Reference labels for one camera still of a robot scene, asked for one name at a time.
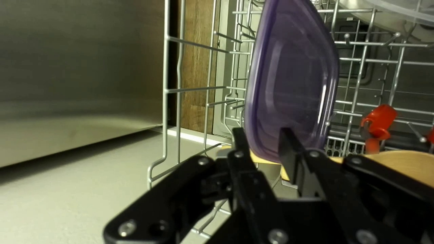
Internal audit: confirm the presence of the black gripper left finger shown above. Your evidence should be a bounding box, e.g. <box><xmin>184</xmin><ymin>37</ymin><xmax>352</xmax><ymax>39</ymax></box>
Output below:
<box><xmin>101</xmin><ymin>127</ymin><xmax>292</xmax><ymax>244</ymax></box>

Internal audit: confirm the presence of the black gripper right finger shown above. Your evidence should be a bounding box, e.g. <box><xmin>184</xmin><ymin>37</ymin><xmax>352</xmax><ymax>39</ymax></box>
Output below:
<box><xmin>276</xmin><ymin>127</ymin><xmax>434</xmax><ymax>244</ymax></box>

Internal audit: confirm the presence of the purple plastic lid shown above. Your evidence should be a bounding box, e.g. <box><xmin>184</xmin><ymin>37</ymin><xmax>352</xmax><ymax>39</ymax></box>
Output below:
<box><xmin>242</xmin><ymin>0</ymin><xmax>340</xmax><ymax>165</ymax></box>

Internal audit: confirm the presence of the wooden spoon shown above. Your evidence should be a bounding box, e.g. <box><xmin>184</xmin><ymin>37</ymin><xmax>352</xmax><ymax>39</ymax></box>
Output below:
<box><xmin>330</xmin><ymin>150</ymin><xmax>434</xmax><ymax>190</ymax></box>

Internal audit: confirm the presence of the white baseboard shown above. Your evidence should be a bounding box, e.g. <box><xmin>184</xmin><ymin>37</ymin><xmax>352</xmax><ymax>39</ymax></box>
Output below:
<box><xmin>162</xmin><ymin>125</ymin><xmax>223</xmax><ymax>150</ymax></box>

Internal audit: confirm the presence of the frosted plastic container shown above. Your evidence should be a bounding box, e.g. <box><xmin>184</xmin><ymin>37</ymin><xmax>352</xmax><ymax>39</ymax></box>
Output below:
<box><xmin>337</xmin><ymin>0</ymin><xmax>434</xmax><ymax>45</ymax></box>

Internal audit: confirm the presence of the grey appliance side panel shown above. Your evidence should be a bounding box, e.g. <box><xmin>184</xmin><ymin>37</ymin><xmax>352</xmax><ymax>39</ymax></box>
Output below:
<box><xmin>0</xmin><ymin>0</ymin><xmax>168</xmax><ymax>170</ymax></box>

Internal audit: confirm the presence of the red handled utensil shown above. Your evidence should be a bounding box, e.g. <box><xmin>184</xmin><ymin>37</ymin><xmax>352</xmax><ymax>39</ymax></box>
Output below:
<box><xmin>359</xmin><ymin>104</ymin><xmax>400</xmax><ymax>155</ymax></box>

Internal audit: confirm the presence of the white wire upper rack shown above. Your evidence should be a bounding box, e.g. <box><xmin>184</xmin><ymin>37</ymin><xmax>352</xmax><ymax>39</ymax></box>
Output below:
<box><xmin>147</xmin><ymin>0</ymin><xmax>434</xmax><ymax>239</ymax></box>

